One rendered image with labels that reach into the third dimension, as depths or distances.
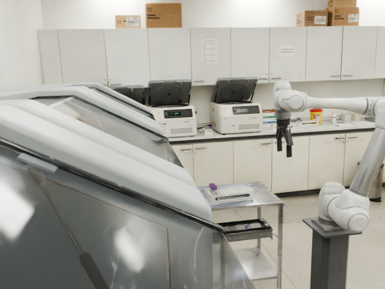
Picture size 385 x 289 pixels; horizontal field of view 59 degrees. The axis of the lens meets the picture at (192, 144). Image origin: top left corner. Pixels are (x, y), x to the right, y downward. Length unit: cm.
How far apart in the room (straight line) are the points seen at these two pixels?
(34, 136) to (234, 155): 385
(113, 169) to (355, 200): 166
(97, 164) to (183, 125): 358
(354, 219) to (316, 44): 328
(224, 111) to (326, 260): 241
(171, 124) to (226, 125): 68
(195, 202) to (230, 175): 379
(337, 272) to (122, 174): 202
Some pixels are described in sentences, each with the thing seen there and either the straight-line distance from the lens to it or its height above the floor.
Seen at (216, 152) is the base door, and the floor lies 68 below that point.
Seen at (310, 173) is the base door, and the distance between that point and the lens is 480.
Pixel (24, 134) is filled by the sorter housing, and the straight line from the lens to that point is 56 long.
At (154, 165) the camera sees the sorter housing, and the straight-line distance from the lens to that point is 70.
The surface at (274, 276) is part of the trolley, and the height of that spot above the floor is 28.
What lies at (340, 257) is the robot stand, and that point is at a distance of 239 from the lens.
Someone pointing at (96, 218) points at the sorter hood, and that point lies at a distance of 42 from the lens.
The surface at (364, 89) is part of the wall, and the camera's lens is 579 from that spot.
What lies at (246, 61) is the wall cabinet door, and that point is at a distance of 455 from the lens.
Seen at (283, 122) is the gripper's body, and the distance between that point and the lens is 201.
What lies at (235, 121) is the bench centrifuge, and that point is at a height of 106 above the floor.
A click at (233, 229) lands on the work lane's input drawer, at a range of 197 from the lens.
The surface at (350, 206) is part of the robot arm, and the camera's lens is 205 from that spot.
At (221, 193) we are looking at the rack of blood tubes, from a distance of 228.
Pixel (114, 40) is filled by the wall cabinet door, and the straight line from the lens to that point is 432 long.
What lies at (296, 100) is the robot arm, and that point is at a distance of 180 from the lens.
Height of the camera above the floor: 166
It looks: 12 degrees down
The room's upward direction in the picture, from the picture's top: 2 degrees counter-clockwise
